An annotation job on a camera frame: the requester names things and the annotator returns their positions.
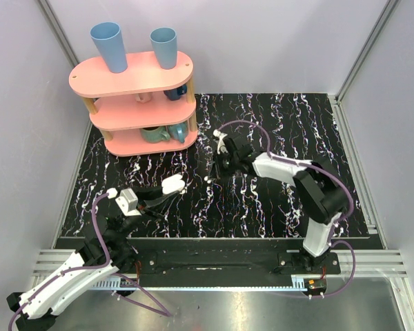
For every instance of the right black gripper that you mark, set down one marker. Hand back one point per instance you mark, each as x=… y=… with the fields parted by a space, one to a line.
x=218 y=159

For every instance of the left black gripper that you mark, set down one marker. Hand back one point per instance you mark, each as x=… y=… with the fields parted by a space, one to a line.
x=146 y=202

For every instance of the white earbud charging case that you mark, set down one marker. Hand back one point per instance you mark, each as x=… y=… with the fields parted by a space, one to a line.
x=174 y=183

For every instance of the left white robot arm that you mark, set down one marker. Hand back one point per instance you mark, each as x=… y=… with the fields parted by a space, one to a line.
x=105 y=252

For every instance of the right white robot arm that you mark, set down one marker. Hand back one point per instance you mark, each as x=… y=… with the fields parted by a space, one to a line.
x=322 y=194

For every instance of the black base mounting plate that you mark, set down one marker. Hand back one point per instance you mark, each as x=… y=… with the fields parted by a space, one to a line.
x=227 y=263

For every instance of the teal ceramic mug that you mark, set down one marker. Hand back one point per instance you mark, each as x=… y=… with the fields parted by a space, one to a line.
x=178 y=132

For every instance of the green ceramic mug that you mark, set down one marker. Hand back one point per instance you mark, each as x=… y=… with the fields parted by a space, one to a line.
x=155 y=134

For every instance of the black marbled table mat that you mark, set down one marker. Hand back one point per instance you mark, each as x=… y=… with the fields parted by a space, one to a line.
x=292 y=125

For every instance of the dark blue mug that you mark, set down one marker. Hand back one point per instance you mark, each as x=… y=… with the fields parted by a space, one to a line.
x=176 y=93

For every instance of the pink three-tier shelf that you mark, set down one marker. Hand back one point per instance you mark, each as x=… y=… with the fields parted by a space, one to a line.
x=110 y=100

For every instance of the pink mug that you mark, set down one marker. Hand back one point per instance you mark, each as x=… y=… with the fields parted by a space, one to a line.
x=143 y=97

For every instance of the right light blue cup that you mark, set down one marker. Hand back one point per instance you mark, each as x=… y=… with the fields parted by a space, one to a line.
x=164 y=44

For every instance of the light blue cup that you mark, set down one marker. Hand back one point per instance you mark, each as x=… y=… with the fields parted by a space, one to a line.
x=164 y=44
x=107 y=37

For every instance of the left light blue cup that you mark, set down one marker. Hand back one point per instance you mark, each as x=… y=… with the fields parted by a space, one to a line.
x=107 y=37

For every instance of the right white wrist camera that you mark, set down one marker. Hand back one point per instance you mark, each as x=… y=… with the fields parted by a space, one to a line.
x=220 y=138

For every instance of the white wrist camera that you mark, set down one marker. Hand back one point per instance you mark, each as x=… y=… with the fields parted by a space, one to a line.
x=220 y=138
x=126 y=200

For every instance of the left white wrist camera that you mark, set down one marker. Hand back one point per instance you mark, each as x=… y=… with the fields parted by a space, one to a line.
x=126 y=200

